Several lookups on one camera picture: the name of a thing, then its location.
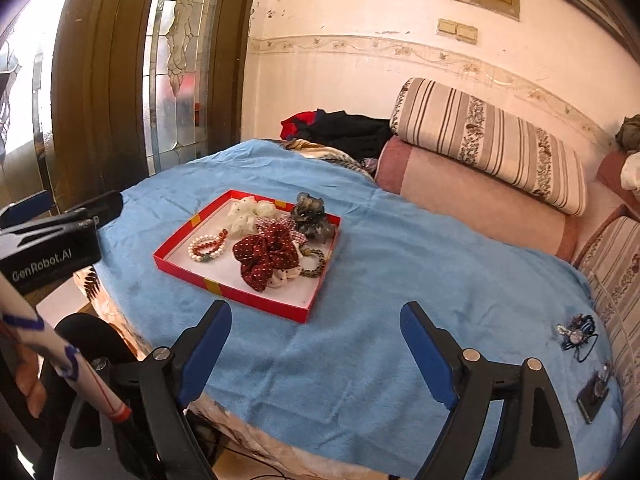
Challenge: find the blue fleece blanket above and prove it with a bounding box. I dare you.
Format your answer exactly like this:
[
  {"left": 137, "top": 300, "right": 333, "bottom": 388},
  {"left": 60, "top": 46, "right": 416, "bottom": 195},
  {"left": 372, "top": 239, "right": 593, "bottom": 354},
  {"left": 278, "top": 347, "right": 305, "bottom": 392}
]
[{"left": 92, "top": 139, "right": 623, "bottom": 478}]

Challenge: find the cream sheer scrunchie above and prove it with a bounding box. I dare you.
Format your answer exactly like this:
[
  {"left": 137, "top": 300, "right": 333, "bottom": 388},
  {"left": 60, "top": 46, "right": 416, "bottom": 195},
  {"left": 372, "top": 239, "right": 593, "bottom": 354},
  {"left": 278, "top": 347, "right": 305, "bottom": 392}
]
[{"left": 227, "top": 197, "right": 273, "bottom": 236}]

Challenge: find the pink quilted cushion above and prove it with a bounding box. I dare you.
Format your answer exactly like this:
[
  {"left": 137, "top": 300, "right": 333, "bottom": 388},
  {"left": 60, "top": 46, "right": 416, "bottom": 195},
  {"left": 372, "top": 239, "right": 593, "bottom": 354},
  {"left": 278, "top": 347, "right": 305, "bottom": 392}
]
[{"left": 595, "top": 150, "right": 640, "bottom": 241}]

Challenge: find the pink bolster cushion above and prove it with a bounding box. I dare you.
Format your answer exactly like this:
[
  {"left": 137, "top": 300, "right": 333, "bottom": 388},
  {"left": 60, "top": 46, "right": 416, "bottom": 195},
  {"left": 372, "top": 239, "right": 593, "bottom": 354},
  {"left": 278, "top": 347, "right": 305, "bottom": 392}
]
[{"left": 375, "top": 136, "right": 580, "bottom": 261}]

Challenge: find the beaded dark hair tie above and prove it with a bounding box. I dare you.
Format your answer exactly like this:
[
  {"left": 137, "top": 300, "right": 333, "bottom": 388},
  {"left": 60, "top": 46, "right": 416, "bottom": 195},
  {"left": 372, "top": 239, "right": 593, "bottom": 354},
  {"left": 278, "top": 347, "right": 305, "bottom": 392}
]
[{"left": 556, "top": 312, "right": 601, "bottom": 363}]

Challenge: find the person's left hand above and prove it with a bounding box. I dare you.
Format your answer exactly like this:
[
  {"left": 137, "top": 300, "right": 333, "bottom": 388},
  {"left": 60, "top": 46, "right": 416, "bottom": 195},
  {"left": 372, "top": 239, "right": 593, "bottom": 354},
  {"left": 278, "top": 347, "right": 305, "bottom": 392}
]
[{"left": 14, "top": 345, "right": 45, "bottom": 417}]

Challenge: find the white pearl bracelet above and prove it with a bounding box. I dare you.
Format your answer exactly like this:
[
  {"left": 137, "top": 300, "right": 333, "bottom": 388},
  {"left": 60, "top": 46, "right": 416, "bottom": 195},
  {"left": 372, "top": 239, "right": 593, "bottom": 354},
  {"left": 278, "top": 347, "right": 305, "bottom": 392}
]
[{"left": 188, "top": 236, "right": 223, "bottom": 263}]

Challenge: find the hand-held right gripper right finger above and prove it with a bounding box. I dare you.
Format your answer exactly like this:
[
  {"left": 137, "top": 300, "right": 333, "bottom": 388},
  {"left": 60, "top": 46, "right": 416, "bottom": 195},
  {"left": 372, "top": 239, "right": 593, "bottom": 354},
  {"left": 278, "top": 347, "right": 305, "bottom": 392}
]
[{"left": 400, "top": 301, "right": 581, "bottom": 480}]

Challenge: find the white blue-marked tube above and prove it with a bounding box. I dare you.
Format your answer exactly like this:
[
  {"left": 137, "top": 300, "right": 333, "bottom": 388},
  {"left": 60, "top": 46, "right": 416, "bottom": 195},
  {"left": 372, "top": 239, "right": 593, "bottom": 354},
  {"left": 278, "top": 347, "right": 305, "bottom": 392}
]
[{"left": 0, "top": 280, "right": 132, "bottom": 423}]

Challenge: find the leopard print hair tie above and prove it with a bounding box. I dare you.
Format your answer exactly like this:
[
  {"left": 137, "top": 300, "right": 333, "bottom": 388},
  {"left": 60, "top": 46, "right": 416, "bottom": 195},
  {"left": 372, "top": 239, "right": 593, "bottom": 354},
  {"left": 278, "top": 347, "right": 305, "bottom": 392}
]
[{"left": 299, "top": 246, "right": 327, "bottom": 278}]

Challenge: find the brown wooden door frame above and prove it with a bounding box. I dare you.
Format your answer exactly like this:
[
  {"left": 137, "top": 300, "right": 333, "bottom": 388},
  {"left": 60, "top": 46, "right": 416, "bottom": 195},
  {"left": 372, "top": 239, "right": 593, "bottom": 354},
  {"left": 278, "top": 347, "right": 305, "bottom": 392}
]
[{"left": 50, "top": 0, "right": 261, "bottom": 211}]

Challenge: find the striped floral cushion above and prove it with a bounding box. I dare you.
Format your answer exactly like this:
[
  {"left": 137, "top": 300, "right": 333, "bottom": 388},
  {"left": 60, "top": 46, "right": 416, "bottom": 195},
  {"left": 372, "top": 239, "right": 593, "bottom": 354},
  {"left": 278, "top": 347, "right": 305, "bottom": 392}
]
[{"left": 575, "top": 215, "right": 640, "bottom": 441}]

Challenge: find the black clothes pile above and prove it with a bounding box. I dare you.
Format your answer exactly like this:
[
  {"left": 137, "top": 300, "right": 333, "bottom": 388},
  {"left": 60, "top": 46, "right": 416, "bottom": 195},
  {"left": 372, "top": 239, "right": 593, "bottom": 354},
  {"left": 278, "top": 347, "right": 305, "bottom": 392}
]
[{"left": 300, "top": 109, "right": 396, "bottom": 161}]

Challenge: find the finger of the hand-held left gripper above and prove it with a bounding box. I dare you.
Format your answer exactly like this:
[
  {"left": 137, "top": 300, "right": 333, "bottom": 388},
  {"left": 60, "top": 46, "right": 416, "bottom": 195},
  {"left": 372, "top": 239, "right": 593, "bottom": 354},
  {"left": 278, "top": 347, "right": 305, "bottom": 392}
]
[{"left": 60, "top": 191, "right": 124, "bottom": 231}]

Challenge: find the red cardboard box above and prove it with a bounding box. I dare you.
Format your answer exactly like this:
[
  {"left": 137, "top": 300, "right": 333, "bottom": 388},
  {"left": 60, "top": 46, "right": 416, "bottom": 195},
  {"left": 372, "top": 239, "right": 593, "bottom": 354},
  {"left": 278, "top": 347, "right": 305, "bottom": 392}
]
[{"left": 152, "top": 189, "right": 343, "bottom": 325}]

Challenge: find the cream floral satin cloth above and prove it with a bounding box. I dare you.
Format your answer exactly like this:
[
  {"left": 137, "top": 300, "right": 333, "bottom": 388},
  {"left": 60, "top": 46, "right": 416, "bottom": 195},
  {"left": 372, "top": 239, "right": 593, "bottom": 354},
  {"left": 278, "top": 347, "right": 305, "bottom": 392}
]
[{"left": 282, "top": 137, "right": 376, "bottom": 178}]

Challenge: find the white printed cloth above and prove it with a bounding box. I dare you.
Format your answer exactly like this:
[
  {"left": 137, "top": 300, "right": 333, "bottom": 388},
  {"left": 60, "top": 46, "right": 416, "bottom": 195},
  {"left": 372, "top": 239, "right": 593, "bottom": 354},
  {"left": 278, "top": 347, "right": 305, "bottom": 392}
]
[{"left": 620, "top": 152, "right": 640, "bottom": 188}]

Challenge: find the red cloth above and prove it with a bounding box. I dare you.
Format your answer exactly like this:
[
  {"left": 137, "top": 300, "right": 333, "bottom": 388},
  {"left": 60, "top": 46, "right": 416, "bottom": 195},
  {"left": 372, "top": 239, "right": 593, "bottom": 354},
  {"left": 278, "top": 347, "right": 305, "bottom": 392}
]
[{"left": 280, "top": 112, "right": 321, "bottom": 142}]

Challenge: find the red bead bracelet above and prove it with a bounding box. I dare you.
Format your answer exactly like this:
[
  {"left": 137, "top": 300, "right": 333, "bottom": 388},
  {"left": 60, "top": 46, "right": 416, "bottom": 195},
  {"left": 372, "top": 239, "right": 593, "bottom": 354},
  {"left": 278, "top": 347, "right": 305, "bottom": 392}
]
[{"left": 197, "top": 229, "right": 230, "bottom": 251}]

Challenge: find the black hair clip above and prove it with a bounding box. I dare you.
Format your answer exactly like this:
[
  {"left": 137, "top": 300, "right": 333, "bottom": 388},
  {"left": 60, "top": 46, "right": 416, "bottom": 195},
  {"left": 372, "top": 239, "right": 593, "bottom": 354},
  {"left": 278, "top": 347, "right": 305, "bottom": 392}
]
[{"left": 576, "top": 360, "right": 613, "bottom": 425}]

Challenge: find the red plaid scrunchie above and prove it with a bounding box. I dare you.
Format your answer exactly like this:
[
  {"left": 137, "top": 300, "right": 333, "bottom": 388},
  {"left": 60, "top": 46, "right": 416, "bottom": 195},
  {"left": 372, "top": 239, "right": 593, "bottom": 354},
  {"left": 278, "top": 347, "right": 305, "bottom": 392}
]
[{"left": 255, "top": 214, "right": 307, "bottom": 251}]

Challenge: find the dark red dotted scrunchie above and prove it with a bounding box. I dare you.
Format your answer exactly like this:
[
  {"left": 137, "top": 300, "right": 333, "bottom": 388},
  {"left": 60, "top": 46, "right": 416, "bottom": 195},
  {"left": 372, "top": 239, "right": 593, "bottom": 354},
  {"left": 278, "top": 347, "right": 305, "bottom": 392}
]
[{"left": 231, "top": 225, "right": 301, "bottom": 293}]

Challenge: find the grey sheer scrunchie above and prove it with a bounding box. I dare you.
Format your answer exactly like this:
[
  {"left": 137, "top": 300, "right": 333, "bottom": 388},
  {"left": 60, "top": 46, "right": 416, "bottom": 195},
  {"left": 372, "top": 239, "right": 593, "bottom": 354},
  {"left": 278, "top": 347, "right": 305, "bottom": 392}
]
[{"left": 291, "top": 192, "right": 337, "bottom": 241}]

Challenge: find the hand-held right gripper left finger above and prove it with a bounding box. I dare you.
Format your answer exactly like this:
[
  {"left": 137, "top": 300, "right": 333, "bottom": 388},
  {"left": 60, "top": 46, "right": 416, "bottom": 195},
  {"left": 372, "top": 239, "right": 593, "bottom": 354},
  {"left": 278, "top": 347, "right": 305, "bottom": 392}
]
[{"left": 52, "top": 300, "right": 233, "bottom": 480}]

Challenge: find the stained glass door panel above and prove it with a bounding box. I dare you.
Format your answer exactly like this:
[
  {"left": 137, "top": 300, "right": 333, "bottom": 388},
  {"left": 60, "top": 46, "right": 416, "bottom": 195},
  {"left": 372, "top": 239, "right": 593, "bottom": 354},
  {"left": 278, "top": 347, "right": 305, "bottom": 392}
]
[{"left": 145, "top": 0, "right": 223, "bottom": 176}]

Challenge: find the white polka dot scrunchie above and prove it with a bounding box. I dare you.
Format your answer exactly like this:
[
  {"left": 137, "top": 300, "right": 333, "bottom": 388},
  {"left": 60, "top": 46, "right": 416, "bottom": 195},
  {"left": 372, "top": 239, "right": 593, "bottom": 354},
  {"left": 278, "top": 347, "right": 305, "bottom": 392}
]
[{"left": 267, "top": 260, "right": 303, "bottom": 288}]

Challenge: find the striped floral pillow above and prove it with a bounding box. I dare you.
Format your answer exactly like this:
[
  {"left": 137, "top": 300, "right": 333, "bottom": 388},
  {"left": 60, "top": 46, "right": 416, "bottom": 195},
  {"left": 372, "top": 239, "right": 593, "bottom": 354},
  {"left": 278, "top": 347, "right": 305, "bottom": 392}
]
[{"left": 389, "top": 77, "right": 588, "bottom": 217}]

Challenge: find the olive green cloth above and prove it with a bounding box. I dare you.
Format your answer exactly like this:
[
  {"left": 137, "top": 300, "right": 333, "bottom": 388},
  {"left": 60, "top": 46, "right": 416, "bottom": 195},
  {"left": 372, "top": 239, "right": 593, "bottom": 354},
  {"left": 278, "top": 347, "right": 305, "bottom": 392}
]
[{"left": 615, "top": 114, "right": 640, "bottom": 153}]

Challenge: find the clear glass door panel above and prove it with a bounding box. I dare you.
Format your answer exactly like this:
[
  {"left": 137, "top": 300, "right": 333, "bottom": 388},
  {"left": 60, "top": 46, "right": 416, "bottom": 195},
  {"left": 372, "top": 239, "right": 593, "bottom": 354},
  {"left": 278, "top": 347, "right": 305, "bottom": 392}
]
[{"left": 0, "top": 0, "right": 66, "bottom": 206}]

